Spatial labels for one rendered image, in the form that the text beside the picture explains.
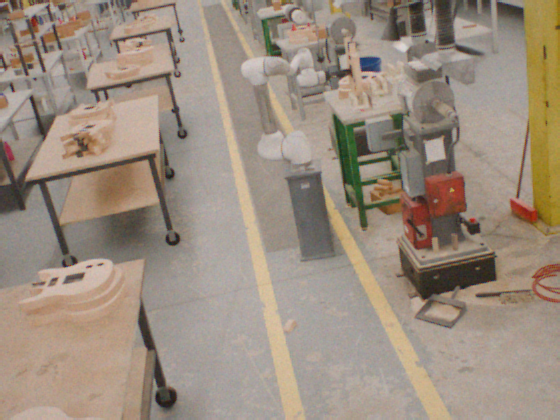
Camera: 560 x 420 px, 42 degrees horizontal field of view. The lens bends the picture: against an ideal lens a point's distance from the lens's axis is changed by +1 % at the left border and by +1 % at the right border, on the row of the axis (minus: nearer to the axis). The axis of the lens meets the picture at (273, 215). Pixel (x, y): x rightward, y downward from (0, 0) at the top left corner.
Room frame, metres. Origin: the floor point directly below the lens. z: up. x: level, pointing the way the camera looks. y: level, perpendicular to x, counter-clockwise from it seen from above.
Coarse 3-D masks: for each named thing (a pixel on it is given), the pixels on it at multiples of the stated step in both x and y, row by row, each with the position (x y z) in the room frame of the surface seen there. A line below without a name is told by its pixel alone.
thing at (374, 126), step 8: (368, 120) 4.50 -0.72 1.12; (376, 120) 4.46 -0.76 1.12; (384, 120) 4.44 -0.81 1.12; (392, 120) 4.44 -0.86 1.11; (368, 128) 4.44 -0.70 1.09; (376, 128) 4.43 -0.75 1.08; (384, 128) 4.43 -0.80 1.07; (392, 128) 4.43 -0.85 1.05; (368, 136) 4.47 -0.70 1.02; (376, 136) 4.43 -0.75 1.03; (368, 144) 4.52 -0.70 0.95; (376, 144) 4.43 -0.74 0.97; (384, 144) 4.43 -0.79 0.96; (392, 144) 4.43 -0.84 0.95; (392, 152) 4.43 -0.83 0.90
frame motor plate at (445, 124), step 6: (408, 120) 4.33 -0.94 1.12; (414, 120) 4.30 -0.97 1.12; (444, 120) 4.18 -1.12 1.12; (450, 120) 4.16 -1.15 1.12; (414, 126) 4.20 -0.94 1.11; (420, 126) 4.16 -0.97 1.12; (426, 126) 4.14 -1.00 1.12; (432, 126) 4.12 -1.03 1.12; (438, 126) 4.10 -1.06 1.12; (444, 126) 4.09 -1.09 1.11; (450, 126) 4.10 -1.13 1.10; (456, 126) 4.10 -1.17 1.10; (420, 132) 4.09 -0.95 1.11; (426, 132) 4.09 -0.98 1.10
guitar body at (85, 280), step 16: (48, 272) 3.34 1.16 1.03; (64, 272) 3.30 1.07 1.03; (80, 272) 3.26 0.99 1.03; (96, 272) 3.22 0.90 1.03; (112, 272) 3.21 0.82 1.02; (32, 288) 3.20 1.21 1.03; (48, 288) 3.15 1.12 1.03; (64, 288) 3.11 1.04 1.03; (80, 288) 3.08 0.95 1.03; (96, 288) 3.06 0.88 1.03; (32, 304) 3.05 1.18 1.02; (48, 304) 3.07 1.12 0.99
